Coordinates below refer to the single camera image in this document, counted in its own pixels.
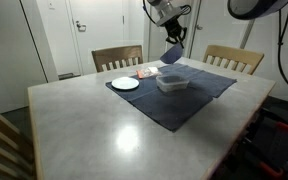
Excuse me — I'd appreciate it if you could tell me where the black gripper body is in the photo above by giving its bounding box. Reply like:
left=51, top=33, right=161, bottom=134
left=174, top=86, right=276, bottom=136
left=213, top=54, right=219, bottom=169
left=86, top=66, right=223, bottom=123
left=164, top=18, right=187, bottom=40

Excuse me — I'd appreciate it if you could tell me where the blue bowl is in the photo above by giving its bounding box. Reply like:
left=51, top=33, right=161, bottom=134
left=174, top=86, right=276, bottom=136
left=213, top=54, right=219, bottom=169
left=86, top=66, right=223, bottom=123
left=160, top=44, right=183, bottom=64

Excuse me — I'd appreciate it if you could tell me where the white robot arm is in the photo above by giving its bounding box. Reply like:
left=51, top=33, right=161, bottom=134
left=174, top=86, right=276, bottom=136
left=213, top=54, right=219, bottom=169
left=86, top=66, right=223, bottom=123
left=142, top=0, right=288, bottom=47

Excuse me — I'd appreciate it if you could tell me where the orange snack packet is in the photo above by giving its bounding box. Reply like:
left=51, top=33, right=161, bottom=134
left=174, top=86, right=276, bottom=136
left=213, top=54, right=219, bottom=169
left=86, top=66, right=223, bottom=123
left=136, top=67, right=161, bottom=79

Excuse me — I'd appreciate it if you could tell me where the clear plastic container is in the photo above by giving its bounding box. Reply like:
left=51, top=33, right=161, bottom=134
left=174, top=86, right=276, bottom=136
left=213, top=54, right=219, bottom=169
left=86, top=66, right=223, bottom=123
left=156, top=75, right=189, bottom=92

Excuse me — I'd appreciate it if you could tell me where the dark blue cloth mat left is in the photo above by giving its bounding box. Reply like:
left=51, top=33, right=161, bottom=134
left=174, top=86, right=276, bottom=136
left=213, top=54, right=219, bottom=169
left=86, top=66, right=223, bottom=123
left=160, top=64, right=237, bottom=98

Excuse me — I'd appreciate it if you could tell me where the dark blue cloth mat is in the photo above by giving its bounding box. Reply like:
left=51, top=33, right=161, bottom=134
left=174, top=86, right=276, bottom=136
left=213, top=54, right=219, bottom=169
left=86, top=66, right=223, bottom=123
left=160, top=64, right=237, bottom=98
left=105, top=75, right=213, bottom=132

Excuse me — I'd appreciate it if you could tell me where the white round plate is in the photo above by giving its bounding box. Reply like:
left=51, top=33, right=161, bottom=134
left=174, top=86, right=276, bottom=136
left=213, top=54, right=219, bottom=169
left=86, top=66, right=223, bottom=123
left=111, top=77, right=139, bottom=90

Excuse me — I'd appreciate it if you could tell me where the dark wooden chair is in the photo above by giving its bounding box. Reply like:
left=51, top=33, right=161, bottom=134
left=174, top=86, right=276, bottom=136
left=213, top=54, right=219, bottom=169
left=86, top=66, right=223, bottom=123
left=92, top=45, right=143, bottom=72

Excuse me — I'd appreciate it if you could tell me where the light wooden chair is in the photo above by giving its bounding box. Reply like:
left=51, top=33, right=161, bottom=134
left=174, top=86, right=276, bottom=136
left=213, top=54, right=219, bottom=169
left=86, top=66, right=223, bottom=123
left=202, top=45, right=264, bottom=75

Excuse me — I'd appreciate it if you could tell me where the dark blue cloth mat right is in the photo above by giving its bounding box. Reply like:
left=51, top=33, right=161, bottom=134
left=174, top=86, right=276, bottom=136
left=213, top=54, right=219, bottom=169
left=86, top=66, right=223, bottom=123
left=105, top=75, right=213, bottom=132

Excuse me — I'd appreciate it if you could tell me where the wooden chair front left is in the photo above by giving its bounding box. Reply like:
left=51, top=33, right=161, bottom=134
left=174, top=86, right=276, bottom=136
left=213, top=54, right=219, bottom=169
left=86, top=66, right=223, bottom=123
left=0, top=115, right=36, bottom=180

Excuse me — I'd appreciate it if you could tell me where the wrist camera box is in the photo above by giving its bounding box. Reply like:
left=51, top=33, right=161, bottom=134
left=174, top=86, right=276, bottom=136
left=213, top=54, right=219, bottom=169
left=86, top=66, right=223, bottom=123
left=155, top=3, right=182, bottom=27

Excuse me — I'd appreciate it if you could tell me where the white door with handle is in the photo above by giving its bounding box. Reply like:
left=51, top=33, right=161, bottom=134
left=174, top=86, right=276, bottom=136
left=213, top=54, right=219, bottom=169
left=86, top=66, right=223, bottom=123
left=69, top=0, right=124, bottom=75

